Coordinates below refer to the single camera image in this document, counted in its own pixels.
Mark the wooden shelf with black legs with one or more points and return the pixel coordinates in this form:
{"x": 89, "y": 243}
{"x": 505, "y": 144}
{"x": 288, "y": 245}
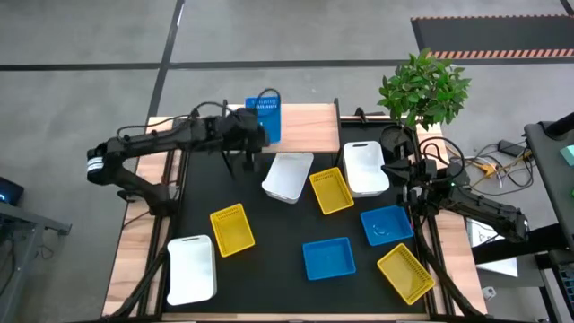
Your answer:
{"x": 309, "y": 130}

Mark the white cardboard box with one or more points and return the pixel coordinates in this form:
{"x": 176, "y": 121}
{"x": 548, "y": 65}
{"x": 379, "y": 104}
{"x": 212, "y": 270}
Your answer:
{"x": 498, "y": 267}

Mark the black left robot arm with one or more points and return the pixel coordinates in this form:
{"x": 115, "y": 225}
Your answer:
{"x": 148, "y": 139}

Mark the dark grey desk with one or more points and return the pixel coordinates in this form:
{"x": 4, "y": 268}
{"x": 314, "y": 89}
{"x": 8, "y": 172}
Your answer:
{"x": 551, "y": 170}

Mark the yellow plastic basket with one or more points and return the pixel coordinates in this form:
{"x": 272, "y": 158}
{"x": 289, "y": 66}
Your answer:
{"x": 332, "y": 190}
{"x": 232, "y": 230}
{"x": 406, "y": 273}

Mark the grey metal desk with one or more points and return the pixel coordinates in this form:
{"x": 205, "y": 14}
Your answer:
{"x": 27, "y": 220}

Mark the teal object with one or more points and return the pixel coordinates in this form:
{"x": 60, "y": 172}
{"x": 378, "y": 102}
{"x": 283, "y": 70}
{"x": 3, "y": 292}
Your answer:
{"x": 568, "y": 155}

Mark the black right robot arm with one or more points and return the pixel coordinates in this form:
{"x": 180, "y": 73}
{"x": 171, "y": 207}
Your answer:
{"x": 484, "y": 208}

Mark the green leafy plant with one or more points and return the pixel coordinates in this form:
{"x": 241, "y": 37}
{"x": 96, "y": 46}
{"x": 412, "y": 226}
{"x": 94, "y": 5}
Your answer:
{"x": 423, "y": 89}

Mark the blue plastic basket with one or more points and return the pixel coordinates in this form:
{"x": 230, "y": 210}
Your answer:
{"x": 386, "y": 225}
{"x": 271, "y": 121}
{"x": 329, "y": 259}

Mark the black aluminium table frame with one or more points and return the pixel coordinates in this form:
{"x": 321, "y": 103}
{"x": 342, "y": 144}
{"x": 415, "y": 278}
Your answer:
{"x": 431, "y": 296}

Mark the black device with blue light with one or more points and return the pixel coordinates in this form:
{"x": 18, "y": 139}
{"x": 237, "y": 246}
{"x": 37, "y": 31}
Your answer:
{"x": 10, "y": 190}

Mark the white plastic basket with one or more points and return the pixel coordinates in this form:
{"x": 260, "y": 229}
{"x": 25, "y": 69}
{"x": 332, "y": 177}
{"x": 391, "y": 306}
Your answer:
{"x": 365, "y": 170}
{"x": 192, "y": 271}
{"x": 289, "y": 175}

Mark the black power adapter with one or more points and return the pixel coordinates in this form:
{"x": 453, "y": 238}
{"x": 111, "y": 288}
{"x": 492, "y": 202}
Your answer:
{"x": 509, "y": 147}

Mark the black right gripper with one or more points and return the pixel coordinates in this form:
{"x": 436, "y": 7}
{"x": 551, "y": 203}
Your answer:
{"x": 419, "y": 179}

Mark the black hazard-striped floor mat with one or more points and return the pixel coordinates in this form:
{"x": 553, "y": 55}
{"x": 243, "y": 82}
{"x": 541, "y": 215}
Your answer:
{"x": 493, "y": 33}

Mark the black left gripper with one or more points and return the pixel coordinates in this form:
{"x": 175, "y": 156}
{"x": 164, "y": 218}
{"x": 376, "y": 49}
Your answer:
{"x": 242, "y": 132}

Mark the black table mat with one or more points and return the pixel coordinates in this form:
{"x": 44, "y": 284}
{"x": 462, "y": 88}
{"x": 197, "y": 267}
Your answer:
{"x": 278, "y": 287}

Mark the small white floor object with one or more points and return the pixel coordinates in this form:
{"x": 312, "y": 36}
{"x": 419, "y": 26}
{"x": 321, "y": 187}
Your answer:
{"x": 489, "y": 293}

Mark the black plant pot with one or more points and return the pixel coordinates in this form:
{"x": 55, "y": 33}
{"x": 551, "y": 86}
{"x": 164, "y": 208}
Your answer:
{"x": 397, "y": 139}

